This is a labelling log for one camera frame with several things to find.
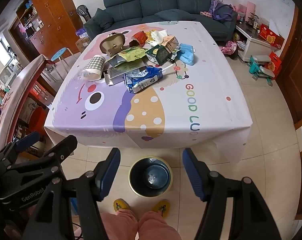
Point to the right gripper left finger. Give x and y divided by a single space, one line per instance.
105 172

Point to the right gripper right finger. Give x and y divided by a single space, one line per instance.
197 172

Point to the blue white snack bag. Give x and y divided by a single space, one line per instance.
137 81

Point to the grey box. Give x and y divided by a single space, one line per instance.
116 75

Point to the checkered paper cup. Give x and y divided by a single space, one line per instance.
94 69

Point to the green yellow snack bag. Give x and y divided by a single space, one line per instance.
127 55

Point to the light blue face mask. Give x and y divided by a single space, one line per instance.
186 54

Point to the dark green carton box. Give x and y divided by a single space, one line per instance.
160 54

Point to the tan small carton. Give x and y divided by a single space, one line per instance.
170 43

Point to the red snack bag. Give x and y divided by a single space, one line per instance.
138 39

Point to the white paper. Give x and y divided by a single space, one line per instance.
155 37

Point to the round yellow-rimmed trash bin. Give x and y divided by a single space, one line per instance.
150 177

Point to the pink trousers legs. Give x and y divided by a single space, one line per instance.
124 225

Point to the cartoon printed tablecloth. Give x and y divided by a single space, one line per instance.
188 105

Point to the blue round stool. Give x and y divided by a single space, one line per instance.
59 56

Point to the teal stepper machine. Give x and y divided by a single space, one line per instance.
258 70

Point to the cardboard box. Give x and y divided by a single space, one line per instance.
82 43

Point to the brown wooden door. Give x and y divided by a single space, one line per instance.
290 78

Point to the white side table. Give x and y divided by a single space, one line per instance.
254 45

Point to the red gift box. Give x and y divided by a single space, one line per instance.
271 37

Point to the wooden cabinet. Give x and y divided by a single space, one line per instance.
45 26

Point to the black standing fan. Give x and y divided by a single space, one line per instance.
83 11

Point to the dark teal cushion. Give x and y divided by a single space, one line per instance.
175 15

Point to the purple backpack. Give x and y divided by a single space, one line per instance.
221 12

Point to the dark teal sofa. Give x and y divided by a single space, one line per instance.
124 13

